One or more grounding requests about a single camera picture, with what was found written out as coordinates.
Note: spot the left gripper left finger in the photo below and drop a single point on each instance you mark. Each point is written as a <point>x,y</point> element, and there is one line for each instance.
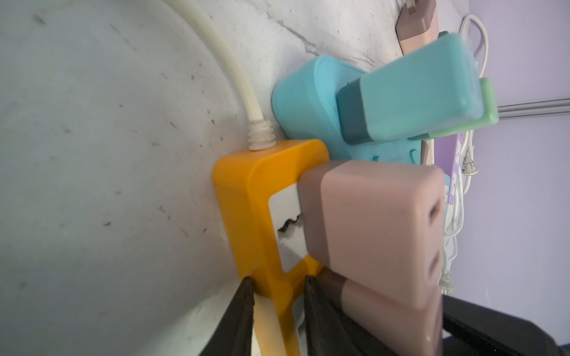
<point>233,336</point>

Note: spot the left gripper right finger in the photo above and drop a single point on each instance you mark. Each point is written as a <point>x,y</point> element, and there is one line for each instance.
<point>330,332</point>

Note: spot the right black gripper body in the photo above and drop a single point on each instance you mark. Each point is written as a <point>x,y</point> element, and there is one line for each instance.
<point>476,330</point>

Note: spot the pink plug orange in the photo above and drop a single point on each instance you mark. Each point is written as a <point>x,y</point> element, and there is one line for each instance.
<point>380,225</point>
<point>404,330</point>

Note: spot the orange power strip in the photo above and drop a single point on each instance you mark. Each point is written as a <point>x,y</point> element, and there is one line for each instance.
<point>245,184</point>

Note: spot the purple power strip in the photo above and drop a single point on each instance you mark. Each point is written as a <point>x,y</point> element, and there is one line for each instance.
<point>447,156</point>

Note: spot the teal triangular power strip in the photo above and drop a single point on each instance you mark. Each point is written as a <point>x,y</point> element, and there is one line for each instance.
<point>304,104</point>

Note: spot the green plug triangular right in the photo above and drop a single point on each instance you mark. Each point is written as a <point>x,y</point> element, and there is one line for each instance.
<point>490,115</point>

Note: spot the green plug triangular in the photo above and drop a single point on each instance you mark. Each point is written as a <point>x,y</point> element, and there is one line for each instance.
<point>430,89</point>
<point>490,115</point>

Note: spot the green plug triangular left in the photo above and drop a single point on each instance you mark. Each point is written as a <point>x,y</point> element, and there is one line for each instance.
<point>430,89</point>

